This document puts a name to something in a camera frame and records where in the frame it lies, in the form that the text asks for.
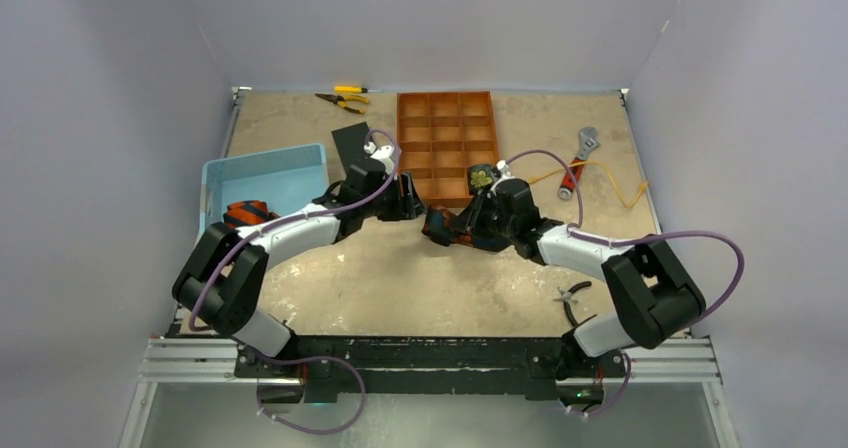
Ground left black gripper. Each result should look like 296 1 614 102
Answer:
361 172 425 222

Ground dark orange floral tie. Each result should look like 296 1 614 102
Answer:
421 205 510 253

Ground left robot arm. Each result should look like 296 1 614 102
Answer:
172 160 425 377

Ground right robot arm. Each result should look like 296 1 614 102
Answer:
469 176 706 375

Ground rolled yellow floral tie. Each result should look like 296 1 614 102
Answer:
466 163 501 196

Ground orange wooden compartment tray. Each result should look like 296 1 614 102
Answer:
397 91 500 209

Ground black foam block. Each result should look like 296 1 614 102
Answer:
331 122 384 176

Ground light blue plastic basket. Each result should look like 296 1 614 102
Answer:
198 143 329 233

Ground orange navy striped tie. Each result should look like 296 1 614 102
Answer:
223 200 279 229

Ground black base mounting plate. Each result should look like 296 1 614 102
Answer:
235 335 625 403

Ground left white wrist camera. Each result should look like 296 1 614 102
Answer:
363 141 397 173

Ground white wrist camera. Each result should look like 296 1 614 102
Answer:
492 160 516 184
363 141 397 173

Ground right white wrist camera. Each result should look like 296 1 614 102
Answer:
492 160 516 184

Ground black handled pliers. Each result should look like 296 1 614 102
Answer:
553 281 593 327

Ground yellow handled pliers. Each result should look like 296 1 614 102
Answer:
315 93 371 115

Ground yellow handled screwdriver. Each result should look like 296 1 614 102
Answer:
334 85 382 94

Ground red handled adjustable wrench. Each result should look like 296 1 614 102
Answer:
558 126 600 201

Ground yellow cable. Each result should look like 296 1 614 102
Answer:
526 161 654 210

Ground aluminium frame rail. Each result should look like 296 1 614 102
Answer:
140 337 721 387

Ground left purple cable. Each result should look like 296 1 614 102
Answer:
187 128 403 436

